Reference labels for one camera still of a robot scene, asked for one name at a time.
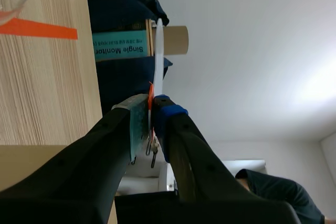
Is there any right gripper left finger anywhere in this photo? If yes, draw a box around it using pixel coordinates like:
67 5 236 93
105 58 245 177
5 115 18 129
0 93 151 224

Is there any brown cardboard tube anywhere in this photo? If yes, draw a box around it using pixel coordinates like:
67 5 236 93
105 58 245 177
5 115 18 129
162 25 190 56

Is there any grey metal plate orange handle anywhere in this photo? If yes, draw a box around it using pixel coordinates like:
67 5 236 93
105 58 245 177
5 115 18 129
148 18 165 141

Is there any teal printed box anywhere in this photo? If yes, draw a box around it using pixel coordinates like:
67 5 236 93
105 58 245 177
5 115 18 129
91 19 154 62

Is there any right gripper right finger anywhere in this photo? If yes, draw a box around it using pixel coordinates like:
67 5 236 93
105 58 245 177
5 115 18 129
115 94 301 224

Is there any person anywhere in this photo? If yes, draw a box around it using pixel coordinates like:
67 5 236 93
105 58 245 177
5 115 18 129
235 168 336 224

